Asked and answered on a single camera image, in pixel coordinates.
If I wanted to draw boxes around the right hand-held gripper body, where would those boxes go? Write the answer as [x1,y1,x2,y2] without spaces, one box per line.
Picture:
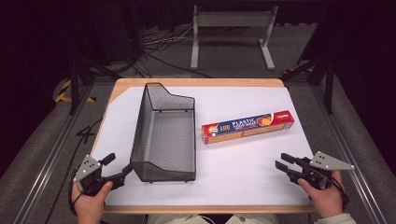
[288,150,356,191]

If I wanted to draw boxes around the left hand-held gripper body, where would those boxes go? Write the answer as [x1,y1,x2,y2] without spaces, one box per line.
[72,154,121,197]

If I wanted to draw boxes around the black wire mesh basket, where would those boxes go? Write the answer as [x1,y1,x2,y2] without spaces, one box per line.
[129,81,197,184]

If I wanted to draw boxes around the red and blue wrap box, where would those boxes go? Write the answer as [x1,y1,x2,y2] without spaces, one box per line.
[201,109,296,146]

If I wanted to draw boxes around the person's right hand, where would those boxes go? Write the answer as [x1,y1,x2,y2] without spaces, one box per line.
[297,170,347,218]

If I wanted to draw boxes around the person's left hand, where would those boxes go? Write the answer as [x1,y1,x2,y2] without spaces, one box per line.
[70,180,114,218]

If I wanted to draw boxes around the white table sheet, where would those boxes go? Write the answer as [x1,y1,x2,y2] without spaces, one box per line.
[90,86,316,207]

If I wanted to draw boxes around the yellow and black hazard tape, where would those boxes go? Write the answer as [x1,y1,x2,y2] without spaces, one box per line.
[54,78,96,104]

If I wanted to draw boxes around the person's beige trouser legs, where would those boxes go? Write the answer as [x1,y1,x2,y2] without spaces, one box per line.
[145,213,281,224]

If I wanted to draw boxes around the black tripod stand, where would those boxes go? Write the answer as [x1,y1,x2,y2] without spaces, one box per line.
[66,50,120,116]
[280,52,338,115]

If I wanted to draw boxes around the white metal stand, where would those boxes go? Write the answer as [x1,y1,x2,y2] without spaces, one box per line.
[190,5,279,71]

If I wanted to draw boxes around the right hand-held gripper black cable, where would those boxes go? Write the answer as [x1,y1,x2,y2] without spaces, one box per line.
[323,175,350,210]

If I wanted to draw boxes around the aluminium floor rail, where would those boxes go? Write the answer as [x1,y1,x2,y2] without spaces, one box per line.
[310,84,389,224]
[11,83,96,224]

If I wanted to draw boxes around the black floor cable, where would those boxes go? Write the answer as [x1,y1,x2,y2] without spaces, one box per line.
[141,51,213,79]

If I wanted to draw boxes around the white floor cable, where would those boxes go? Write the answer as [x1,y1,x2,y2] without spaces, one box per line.
[143,25,196,47]

